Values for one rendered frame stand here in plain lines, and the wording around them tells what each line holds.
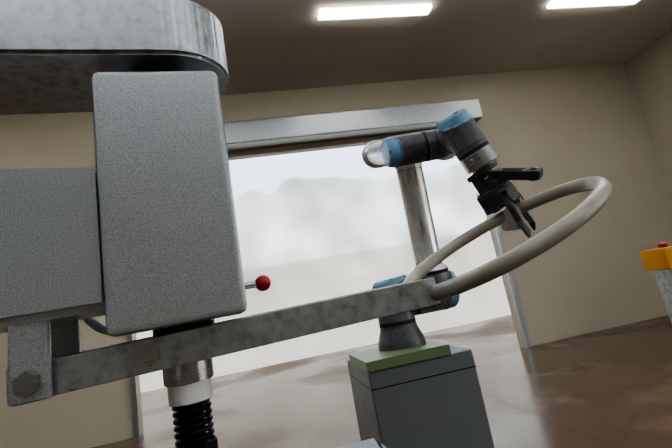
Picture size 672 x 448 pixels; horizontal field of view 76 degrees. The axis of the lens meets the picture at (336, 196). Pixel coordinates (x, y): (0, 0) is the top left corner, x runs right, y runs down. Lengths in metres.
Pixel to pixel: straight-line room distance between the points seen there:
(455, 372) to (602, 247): 5.88
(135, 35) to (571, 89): 7.56
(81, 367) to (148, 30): 0.55
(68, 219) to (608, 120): 7.94
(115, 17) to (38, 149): 5.67
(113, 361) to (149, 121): 0.37
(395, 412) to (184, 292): 1.12
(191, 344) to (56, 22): 0.56
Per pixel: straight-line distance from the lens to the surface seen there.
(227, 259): 0.71
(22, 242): 0.76
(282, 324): 0.76
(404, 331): 1.78
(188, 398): 0.79
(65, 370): 0.78
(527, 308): 6.62
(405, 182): 1.82
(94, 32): 0.86
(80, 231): 0.75
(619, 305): 7.49
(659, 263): 2.08
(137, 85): 0.80
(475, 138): 1.19
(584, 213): 0.84
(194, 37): 0.86
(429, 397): 1.70
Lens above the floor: 1.13
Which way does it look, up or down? 12 degrees up
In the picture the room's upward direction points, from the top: 10 degrees counter-clockwise
